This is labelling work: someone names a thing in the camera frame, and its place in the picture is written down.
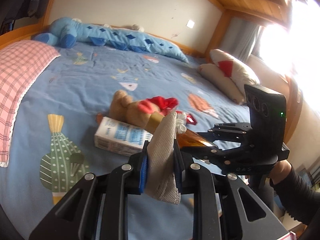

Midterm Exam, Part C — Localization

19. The amber glass bottle gold cap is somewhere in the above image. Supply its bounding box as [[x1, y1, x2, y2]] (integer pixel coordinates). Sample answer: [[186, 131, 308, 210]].
[[144, 112, 216, 148]]

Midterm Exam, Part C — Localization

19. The brown plush toy pink bow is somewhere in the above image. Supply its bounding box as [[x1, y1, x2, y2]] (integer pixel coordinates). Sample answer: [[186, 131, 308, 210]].
[[108, 90, 164, 128]]

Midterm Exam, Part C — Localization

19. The red sock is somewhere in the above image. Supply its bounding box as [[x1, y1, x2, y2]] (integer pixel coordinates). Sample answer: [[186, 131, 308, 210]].
[[148, 96, 178, 111]]

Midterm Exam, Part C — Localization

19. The red snack wrapper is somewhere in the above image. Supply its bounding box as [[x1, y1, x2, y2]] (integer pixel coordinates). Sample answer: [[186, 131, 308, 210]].
[[176, 111, 197, 125]]

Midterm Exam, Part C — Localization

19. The person's right forearm black sleeve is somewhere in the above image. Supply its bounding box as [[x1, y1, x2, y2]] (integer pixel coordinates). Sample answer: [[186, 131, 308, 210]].
[[270, 167, 319, 228]]

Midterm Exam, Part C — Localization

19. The person's right hand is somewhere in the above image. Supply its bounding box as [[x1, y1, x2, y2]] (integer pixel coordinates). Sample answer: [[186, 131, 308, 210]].
[[268, 160, 292, 185]]

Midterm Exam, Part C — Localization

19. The white blue milk carton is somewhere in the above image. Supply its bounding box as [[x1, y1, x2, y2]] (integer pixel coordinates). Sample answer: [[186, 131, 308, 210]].
[[94, 116, 152, 156]]

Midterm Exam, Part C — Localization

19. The cream pillow lower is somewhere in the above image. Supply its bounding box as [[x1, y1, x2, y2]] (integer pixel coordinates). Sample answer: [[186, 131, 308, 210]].
[[197, 63, 245, 105]]

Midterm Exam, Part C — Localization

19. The white red-patterned pillow upper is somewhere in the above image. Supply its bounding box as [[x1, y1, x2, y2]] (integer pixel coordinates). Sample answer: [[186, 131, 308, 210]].
[[209, 49, 260, 95]]

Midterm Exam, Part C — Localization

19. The grey window curtain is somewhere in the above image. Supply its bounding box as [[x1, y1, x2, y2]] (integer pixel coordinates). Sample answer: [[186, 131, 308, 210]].
[[219, 17, 262, 63]]

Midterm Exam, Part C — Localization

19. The small white plush toy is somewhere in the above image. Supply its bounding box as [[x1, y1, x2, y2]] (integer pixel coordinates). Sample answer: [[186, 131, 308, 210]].
[[123, 24, 144, 32]]

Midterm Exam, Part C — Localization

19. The blue dinosaur plush bolster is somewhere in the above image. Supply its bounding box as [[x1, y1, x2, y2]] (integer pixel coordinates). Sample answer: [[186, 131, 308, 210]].
[[33, 17, 188, 63]]

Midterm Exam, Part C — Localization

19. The pink plaid pillow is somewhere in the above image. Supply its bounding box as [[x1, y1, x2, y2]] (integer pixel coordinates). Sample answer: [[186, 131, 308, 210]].
[[1, 40, 60, 168]]

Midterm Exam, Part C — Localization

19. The dark jacket on rack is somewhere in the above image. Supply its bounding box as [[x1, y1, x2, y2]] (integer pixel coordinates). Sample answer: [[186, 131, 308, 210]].
[[1, 0, 49, 35]]

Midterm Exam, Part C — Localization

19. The white wall switch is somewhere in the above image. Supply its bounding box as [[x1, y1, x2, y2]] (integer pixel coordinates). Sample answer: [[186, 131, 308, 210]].
[[186, 20, 195, 29]]

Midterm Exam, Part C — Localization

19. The wooden bunk bed frame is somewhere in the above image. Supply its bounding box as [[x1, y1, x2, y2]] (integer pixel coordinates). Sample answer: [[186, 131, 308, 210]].
[[1, 0, 303, 142]]

